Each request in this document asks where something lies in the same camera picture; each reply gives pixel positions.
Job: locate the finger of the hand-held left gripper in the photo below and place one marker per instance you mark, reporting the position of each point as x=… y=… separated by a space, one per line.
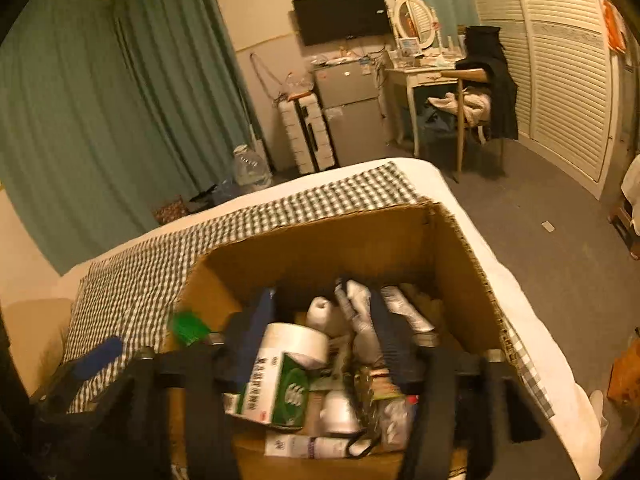
x=99 y=357

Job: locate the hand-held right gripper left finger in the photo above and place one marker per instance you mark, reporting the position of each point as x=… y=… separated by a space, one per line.
x=255 y=332

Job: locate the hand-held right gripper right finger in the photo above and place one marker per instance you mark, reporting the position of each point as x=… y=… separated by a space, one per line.
x=392 y=335

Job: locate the white tube with blue print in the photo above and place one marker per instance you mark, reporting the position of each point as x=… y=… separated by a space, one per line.
x=405 y=307

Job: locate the green white medicine box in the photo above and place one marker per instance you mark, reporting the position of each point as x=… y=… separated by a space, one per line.
x=275 y=392

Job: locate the brown cardboard box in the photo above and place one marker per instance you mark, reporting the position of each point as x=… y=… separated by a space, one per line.
x=465 y=270

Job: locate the white squeezed tube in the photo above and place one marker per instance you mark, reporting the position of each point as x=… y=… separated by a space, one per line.
x=357 y=315

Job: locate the white tape roll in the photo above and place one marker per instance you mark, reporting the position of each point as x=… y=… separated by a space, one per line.
x=295 y=342

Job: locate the small green packet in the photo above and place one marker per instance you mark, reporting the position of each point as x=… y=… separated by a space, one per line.
x=190 y=327

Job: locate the beige pillow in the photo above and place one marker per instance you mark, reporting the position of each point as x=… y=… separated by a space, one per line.
x=30 y=340

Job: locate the clear plastic wrapper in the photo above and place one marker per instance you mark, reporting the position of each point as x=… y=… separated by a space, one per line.
x=397 y=420

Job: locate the white purple printed tube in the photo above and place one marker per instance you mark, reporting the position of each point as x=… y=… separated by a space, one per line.
x=300 y=446

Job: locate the large clear water bottle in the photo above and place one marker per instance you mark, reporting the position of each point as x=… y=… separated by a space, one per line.
x=251 y=167

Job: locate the white suitcase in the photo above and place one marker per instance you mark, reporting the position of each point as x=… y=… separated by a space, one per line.
x=307 y=135

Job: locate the grey small fridge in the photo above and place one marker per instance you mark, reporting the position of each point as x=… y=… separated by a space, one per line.
x=347 y=105

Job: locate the orange paper bag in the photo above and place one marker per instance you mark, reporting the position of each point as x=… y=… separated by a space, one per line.
x=625 y=372

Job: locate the white clothes on chair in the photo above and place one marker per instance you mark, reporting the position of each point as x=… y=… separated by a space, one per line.
x=467 y=105

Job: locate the green curtain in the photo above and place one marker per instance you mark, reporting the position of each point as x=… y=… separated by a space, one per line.
x=100 y=110

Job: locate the clear bag on suitcase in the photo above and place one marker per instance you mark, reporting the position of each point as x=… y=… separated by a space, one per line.
x=299 y=85

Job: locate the white dressing table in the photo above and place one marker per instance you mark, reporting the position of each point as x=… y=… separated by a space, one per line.
x=412 y=80

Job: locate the wooden stool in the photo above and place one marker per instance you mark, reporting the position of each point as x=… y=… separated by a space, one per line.
x=625 y=225

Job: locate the wooden chair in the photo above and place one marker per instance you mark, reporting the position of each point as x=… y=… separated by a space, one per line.
x=465 y=76

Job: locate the black jacket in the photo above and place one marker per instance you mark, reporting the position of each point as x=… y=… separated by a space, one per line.
x=492 y=80

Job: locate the white louvered wardrobe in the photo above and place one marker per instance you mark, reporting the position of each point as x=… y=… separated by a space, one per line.
x=560 y=85

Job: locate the white oval mirror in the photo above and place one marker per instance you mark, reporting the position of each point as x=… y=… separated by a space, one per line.
x=415 y=17

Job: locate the orange hanging item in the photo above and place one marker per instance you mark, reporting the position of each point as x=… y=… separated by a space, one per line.
x=615 y=25

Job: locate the small photo frame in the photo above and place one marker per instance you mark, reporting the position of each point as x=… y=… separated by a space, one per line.
x=408 y=47

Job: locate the black wall television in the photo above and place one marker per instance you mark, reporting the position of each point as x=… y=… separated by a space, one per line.
x=340 y=17

